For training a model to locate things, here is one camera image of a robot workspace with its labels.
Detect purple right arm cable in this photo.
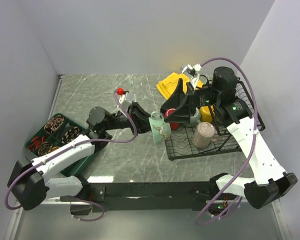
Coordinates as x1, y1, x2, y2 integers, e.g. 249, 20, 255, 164
195, 57, 259, 226

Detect green glazed mug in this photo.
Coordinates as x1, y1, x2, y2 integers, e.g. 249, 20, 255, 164
188, 108, 201, 127

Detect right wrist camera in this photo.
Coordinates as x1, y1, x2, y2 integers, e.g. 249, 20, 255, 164
180, 63, 202, 89

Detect green organizer tray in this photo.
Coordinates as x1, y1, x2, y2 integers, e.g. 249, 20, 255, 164
24, 113, 101, 176

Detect black front base bar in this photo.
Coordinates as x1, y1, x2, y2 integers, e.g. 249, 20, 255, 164
59, 181, 241, 216

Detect orange hair ties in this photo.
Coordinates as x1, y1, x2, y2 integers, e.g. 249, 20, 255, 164
28, 136, 47, 152

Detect red mug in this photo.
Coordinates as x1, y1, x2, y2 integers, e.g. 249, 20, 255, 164
164, 107, 181, 131

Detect pink black hair ties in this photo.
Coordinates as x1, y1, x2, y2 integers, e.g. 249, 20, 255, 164
43, 116, 65, 134

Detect brown black hair ties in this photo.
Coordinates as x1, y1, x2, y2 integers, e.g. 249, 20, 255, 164
37, 141, 53, 157

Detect pink mug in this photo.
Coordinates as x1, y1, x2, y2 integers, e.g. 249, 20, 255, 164
192, 122, 222, 149

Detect cream black hair ties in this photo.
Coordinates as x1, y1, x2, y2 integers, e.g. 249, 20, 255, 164
61, 126, 82, 145

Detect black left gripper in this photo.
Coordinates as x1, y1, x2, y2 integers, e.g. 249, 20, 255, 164
103, 101, 163, 137

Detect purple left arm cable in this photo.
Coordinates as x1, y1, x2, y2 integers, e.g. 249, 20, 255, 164
4, 91, 138, 222

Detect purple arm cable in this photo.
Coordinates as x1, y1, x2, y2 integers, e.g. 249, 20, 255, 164
4, 91, 138, 222
195, 57, 259, 226

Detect small teal cup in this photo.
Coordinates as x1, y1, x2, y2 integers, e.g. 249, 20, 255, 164
148, 111, 172, 145

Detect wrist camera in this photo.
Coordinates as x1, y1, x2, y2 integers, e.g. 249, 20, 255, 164
115, 87, 135, 110
180, 63, 202, 89

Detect yellow mug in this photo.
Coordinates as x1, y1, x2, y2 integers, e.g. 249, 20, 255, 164
199, 106, 215, 123

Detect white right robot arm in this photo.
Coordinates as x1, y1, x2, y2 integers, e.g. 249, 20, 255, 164
160, 64, 298, 209

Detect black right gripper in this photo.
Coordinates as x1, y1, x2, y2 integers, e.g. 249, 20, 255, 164
161, 78, 221, 124

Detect black wire dish rack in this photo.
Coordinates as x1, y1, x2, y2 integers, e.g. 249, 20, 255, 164
161, 76, 266, 161

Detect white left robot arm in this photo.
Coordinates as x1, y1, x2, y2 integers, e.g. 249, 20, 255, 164
7, 102, 151, 211

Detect yellow cloth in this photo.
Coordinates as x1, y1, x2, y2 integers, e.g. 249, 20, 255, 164
156, 72, 190, 100

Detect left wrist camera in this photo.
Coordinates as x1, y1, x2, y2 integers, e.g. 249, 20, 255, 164
115, 87, 135, 110

